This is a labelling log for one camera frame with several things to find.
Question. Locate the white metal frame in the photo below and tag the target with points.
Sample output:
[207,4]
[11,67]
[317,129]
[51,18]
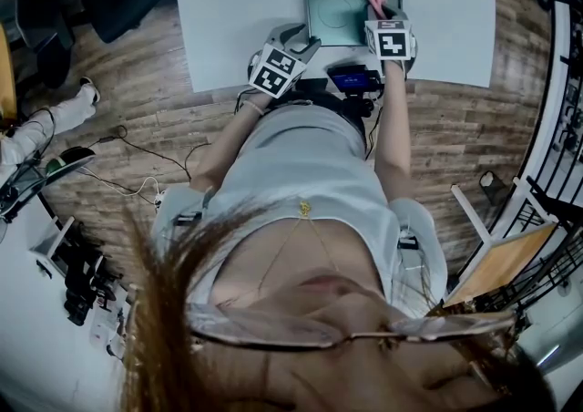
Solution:
[50,248]

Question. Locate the white power strip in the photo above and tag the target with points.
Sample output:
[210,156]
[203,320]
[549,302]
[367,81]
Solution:
[159,200]

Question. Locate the black chest-mounted screen device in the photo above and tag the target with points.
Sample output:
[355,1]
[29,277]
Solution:
[350,79]

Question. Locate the person's left forearm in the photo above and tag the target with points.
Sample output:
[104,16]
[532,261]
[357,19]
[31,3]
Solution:
[223,146]

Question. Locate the wooden table with white legs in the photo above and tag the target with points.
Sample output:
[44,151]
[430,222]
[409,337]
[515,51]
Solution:
[501,269]

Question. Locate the person's grey shirt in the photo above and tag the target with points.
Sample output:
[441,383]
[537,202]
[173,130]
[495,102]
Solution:
[300,159]

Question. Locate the round yellow wooden table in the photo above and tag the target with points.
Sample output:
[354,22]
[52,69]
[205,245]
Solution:
[6,73]

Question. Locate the light wristband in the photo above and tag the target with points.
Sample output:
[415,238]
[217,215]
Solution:
[252,107]

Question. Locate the person's right forearm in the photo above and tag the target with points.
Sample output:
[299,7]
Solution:
[391,136]

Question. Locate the black equipment pile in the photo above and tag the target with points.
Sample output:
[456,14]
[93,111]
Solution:
[88,282]

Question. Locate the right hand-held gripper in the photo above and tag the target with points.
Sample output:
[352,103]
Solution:
[389,41]

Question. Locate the pink cloth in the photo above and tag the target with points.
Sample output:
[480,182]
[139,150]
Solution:
[377,0]

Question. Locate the thin-framed eyeglasses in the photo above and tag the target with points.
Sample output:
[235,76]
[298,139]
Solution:
[255,329]

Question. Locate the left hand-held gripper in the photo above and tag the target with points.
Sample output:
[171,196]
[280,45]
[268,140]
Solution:
[275,70]

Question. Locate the grey-green tray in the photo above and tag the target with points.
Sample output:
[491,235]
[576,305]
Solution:
[337,13]

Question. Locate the black mesh waste bin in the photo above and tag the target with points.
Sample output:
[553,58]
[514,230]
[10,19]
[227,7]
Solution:
[494,189]

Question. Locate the dark round stool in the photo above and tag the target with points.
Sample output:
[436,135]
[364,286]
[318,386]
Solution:
[75,157]

